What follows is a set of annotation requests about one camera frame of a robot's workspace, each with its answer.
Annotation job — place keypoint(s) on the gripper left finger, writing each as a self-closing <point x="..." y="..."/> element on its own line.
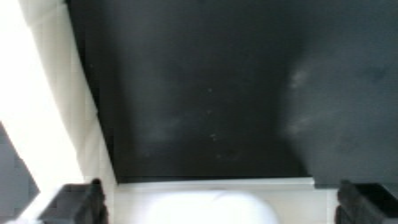
<point x="77" y="206"/>

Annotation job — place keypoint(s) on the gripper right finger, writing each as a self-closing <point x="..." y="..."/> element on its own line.
<point x="368" y="204"/>

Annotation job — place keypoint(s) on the white drawer housing box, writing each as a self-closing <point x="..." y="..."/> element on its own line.
<point x="47" y="107"/>

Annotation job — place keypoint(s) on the white drawer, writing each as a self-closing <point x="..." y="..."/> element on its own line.
<point x="237" y="201"/>

